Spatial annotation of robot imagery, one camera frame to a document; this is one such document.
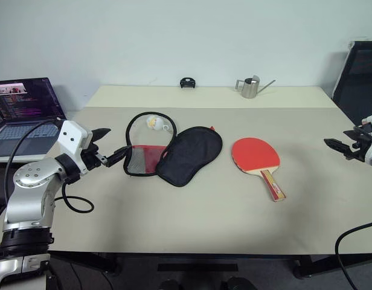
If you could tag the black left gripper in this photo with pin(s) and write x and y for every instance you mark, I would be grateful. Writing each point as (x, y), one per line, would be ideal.
(91, 159)

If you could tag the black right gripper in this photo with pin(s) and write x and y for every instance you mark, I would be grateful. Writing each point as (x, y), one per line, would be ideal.
(359, 148)

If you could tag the black red paddle case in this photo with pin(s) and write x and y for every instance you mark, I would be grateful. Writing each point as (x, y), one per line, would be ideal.
(189, 154)

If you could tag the red table tennis paddle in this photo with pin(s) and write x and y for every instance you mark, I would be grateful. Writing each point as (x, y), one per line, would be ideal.
(255, 152)

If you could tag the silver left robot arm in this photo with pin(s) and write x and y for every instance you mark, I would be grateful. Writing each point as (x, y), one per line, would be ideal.
(29, 193)

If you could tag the black mesh office chair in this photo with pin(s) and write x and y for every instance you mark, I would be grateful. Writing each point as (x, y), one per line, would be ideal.
(362, 78)

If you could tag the white side table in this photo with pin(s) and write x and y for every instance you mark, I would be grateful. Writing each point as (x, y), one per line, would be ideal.
(20, 159)

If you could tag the open dark laptop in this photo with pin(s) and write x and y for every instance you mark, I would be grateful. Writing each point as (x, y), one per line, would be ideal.
(26, 102)

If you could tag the small black clip object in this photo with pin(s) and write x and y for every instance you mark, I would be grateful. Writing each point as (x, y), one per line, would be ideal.
(187, 83)

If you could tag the beige table cover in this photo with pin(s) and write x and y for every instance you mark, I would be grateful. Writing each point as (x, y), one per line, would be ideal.
(186, 217)

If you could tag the steel watering can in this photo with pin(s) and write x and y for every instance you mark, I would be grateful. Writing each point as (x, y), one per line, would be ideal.
(250, 90)

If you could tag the dark rounded shape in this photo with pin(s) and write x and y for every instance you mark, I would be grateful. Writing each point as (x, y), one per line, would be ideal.
(240, 284)

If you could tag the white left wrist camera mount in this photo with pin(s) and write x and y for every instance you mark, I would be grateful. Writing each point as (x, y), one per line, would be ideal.
(72, 136)

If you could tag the black table frame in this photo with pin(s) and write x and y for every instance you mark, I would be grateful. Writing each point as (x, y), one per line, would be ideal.
(204, 259)

